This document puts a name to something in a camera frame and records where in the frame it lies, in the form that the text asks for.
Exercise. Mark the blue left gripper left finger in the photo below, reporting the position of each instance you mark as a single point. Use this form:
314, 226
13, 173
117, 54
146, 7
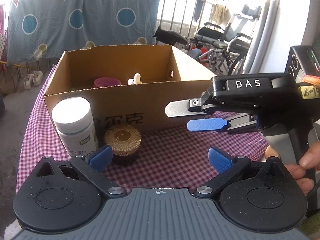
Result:
100, 159

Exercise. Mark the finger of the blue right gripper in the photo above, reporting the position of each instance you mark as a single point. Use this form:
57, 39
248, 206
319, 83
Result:
212, 124

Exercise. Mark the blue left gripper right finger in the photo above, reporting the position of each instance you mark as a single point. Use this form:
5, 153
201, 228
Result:
220, 160

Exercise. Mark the gold lid black jar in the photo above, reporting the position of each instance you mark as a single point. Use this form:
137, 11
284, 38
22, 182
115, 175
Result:
125, 141

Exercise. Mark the white pill bottle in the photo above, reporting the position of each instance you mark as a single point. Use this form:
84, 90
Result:
74, 123

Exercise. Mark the green dropper bottle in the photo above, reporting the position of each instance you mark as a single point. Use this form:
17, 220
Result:
136, 80

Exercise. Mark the person's right hand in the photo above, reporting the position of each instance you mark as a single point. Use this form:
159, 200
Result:
309, 161

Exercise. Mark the purple checkered tablecloth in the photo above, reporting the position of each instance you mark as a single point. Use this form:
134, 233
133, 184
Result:
171, 157

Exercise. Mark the black wheelchair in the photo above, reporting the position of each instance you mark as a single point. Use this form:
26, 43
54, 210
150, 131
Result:
224, 50

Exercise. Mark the brown cardboard box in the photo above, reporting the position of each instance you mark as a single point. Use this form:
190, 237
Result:
167, 74

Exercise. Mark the white sneakers pair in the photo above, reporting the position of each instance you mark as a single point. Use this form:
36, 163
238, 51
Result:
33, 79

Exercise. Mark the metal balcony railing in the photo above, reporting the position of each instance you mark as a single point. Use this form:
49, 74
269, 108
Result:
185, 17

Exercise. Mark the blue patterned hanging blanket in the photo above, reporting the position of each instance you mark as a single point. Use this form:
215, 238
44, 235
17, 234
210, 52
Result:
44, 29

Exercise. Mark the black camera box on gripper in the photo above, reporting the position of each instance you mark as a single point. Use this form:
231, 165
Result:
302, 61

